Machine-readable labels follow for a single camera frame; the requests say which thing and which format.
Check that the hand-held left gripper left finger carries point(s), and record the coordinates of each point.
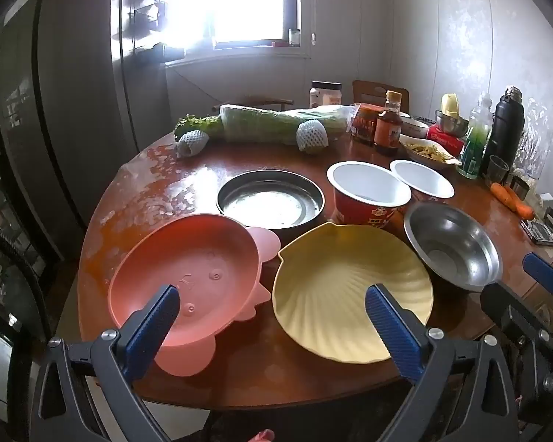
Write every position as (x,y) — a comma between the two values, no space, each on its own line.
(152,327)

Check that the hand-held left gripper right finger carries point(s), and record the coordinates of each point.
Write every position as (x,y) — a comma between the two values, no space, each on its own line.
(394,331)

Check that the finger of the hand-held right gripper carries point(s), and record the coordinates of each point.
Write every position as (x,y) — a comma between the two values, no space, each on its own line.
(516,311)
(546,278)

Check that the yellow shell-shaped plate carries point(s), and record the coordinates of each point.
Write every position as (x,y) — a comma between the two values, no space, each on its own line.
(341,285)

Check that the pink pig-shaped plate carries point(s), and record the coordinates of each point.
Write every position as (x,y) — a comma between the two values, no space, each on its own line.
(189,262)

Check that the stainless steel bowl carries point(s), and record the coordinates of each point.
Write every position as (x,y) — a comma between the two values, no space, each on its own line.
(447,244)

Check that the red instant noodle bowl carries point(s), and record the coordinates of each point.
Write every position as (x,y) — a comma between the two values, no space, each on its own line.
(364,184)

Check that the white paper bowl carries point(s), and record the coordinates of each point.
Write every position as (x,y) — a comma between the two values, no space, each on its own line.
(424,179)

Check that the dark round metal pan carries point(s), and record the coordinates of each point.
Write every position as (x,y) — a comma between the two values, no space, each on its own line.
(267,202)

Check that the orange carrot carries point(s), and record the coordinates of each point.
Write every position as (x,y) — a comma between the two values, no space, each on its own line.
(524,209)
(502,193)

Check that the small steel cup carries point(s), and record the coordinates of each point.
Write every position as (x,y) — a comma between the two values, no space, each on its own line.
(520,188)

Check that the clear plastic cup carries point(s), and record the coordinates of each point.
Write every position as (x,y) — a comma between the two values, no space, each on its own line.
(497,170)

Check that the clear plastic bag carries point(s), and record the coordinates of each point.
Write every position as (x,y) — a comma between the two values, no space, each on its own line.
(537,138)

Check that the green detergent bottle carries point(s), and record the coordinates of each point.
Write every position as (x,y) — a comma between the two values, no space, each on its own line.
(474,147)

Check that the black thermos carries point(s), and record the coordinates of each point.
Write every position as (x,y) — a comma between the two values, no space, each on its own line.
(504,133)

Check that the white plate of food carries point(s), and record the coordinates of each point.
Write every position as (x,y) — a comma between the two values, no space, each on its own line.
(426,152)

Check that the glass sliding door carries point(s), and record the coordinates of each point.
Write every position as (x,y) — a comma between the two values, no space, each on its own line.
(0,239)

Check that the small steel container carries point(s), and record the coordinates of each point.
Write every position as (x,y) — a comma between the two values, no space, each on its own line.
(451,124)

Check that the fruit in white foam net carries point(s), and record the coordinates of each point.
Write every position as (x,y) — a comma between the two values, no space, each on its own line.
(312,136)
(191,143)

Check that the sauce bottle with orange cap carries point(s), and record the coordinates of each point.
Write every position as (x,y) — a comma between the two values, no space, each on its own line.
(388,133)

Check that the yellow plastic item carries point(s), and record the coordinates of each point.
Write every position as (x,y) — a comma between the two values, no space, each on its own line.
(450,103)

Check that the white ceramic bowl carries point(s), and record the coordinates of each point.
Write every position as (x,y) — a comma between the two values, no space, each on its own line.
(414,126)

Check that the red sauce jar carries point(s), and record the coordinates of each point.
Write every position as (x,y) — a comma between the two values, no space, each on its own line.
(363,126)

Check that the celery in plastic bag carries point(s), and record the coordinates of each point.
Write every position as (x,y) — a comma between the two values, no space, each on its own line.
(267,124)

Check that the grey refrigerator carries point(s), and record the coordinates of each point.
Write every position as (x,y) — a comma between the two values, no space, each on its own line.
(83,101)

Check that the white jar with black lid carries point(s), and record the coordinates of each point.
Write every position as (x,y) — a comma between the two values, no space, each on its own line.
(325,96)

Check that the wooden chair with panel back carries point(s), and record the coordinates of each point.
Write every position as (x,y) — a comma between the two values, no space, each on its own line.
(373,87)

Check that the small jar on windowsill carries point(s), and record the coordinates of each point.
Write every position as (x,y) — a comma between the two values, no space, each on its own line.
(294,37)

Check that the window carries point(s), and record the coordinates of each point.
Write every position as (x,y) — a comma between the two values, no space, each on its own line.
(239,4)

